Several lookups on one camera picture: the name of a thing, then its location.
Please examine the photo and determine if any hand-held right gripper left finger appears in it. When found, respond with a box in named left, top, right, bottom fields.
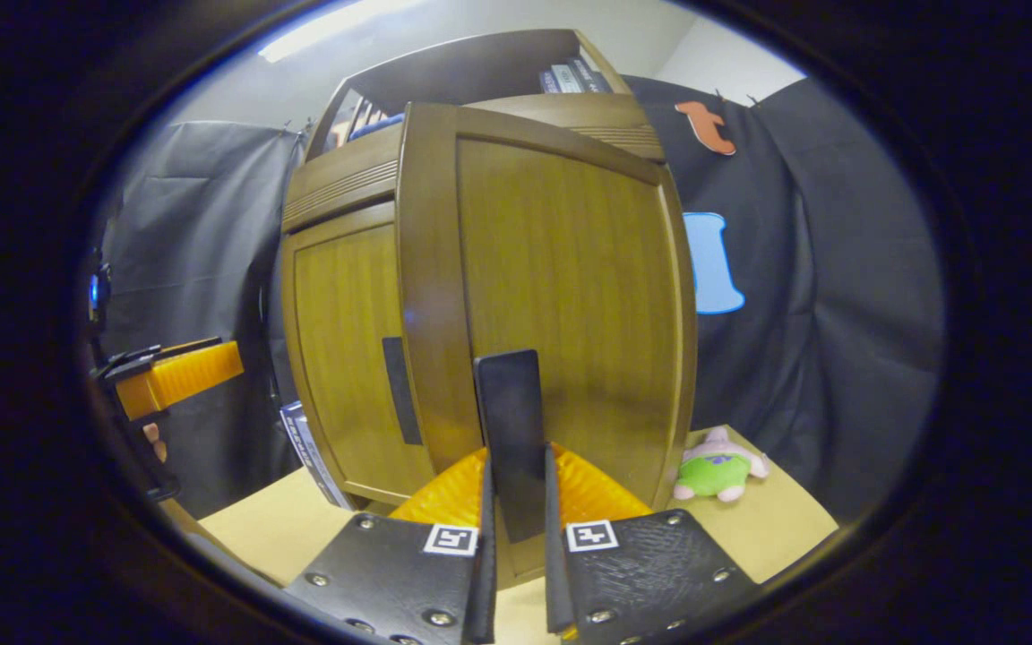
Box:
left=283, top=446, right=499, bottom=645

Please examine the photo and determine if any wooden double-door shoe cabinet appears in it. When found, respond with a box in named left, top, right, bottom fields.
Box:
left=279, top=27, right=667, bottom=512

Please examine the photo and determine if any black backdrop cloth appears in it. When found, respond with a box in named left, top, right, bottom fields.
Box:
left=95, top=76, right=945, bottom=525

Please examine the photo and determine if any wooden shoe cabinet door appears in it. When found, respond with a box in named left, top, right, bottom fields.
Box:
left=281, top=202, right=438, bottom=510
left=396, top=101, right=699, bottom=590

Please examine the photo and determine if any green and pink plush toy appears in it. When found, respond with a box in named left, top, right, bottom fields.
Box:
left=673, top=426, right=770, bottom=503

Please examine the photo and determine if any wooden cabinet drawer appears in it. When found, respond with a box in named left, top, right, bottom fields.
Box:
left=281, top=92, right=667, bottom=236

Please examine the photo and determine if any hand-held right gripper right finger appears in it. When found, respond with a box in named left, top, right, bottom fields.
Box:
left=543, top=442, right=761, bottom=645

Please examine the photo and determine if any blue folded towel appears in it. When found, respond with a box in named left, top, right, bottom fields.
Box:
left=350, top=112, right=405, bottom=142

